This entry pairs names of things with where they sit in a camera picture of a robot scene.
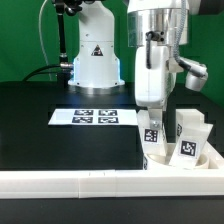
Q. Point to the white marker sheet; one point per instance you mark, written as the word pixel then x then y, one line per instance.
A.
pixel 95 117

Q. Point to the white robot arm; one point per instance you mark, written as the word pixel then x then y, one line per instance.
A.
pixel 156 28

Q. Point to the white round stool seat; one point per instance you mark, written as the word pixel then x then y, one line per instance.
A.
pixel 151 161

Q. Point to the white L-shaped fence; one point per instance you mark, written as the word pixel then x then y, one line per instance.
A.
pixel 110 183

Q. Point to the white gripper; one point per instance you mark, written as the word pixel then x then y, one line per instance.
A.
pixel 154 85

